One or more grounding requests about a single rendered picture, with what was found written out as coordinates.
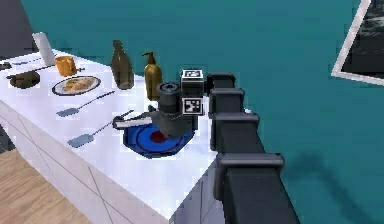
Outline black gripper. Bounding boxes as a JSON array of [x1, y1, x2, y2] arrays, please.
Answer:
[[112, 81, 198, 138]]

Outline white kitchen counter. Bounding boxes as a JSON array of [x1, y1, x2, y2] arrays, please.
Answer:
[[0, 49, 252, 224]]

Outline dark brown frying pan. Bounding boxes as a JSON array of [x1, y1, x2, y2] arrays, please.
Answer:
[[5, 64, 56, 90]]

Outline blue plate with red centre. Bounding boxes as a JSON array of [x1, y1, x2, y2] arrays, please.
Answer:
[[122, 121, 196, 160]]

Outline golden soap dispenser bottle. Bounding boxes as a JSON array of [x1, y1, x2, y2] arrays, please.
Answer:
[[141, 51, 164, 102]]

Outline brown glass bottle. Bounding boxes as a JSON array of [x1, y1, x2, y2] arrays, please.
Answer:
[[110, 39, 135, 91]]

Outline plate with food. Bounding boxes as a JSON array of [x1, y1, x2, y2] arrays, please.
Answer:
[[51, 75, 102, 97]]

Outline orange mug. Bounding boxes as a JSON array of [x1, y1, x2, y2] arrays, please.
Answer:
[[54, 55, 78, 78]]

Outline white upright slab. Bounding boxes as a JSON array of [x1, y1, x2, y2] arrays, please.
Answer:
[[32, 31, 57, 67]]

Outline dark grey cutlery piece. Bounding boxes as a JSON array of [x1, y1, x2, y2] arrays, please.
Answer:
[[0, 57, 43, 71]]

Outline white framed dark picture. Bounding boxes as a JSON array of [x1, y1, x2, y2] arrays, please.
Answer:
[[330, 0, 384, 87]]

